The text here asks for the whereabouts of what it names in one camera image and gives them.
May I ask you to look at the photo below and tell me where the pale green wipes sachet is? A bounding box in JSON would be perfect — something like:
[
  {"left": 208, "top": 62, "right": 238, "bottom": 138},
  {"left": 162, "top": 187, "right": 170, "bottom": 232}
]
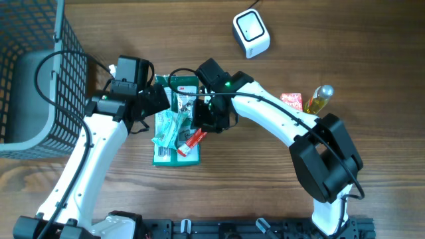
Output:
[{"left": 152, "top": 110, "right": 188, "bottom": 149}]

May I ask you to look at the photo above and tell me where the red coffee stick sachet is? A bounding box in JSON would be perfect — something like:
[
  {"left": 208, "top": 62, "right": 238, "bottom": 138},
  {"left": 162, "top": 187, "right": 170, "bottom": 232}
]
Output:
[{"left": 177, "top": 128, "right": 207, "bottom": 157}]

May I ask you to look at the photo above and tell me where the green 3M sponge packet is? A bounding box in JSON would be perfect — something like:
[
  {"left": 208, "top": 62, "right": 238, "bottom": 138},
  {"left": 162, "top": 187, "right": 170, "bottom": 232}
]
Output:
[{"left": 153, "top": 75, "right": 200, "bottom": 167}]

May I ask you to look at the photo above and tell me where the pink Kleenex tissue pack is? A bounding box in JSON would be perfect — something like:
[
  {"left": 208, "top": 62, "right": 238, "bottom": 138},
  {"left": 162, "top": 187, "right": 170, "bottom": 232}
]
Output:
[{"left": 280, "top": 93, "right": 303, "bottom": 112}]

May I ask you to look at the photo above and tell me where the yellow oil bottle silver cap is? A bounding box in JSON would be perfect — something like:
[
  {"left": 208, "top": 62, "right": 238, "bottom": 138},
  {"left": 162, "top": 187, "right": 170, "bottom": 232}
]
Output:
[{"left": 303, "top": 85, "right": 334, "bottom": 115}]

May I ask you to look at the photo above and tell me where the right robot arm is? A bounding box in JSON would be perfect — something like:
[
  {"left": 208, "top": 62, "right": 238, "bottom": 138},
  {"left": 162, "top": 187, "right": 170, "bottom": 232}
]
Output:
[{"left": 193, "top": 58, "right": 363, "bottom": 237}]

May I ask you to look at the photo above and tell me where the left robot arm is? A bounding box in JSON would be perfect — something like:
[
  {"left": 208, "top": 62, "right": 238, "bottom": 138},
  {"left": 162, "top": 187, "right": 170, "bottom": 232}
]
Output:
[{"left": 13, "top": 56, "right": 170, "bottom": 238}]

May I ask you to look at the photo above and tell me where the white barcode scanner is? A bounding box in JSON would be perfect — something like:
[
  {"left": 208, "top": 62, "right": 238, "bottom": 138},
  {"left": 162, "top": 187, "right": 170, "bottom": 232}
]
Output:
[{"left": 232, "top": 9, "right": 271, "bottom": 58}]

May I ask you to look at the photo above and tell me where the dark grey mesh basket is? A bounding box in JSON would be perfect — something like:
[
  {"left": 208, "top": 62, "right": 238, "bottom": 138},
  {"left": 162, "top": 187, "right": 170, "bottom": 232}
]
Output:
[{"left": 1, "top": 1, "right": 88, "bottom": 159}]

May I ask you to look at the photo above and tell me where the black right camera cable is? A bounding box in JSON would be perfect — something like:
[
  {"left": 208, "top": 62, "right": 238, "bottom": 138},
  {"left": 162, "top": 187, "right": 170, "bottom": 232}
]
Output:
[{"left": 167, "top": 68, "right": 365, "bottom": 238}]

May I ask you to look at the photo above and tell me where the black camera cable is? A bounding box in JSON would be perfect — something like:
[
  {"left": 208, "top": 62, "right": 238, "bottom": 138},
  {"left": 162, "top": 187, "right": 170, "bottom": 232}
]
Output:
[
  {"left": 34, "top": 49, "right": 116, "bottom": 239},
  {"left": 167, "top": 68, "right": 365, "bottom": 238}
]

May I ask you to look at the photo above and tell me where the black left camera cable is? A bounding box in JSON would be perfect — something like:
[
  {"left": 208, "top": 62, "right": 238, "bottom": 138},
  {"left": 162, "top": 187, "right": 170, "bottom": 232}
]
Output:
[{"left": 34, "top": 49, "right": 116, "bottom": 239}]

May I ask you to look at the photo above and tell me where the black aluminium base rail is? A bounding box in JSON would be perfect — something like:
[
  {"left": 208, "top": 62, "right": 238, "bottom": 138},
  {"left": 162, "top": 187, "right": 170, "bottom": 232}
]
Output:
[{"left": 132, "top": 217, "right": 377, "bottom": 239}]

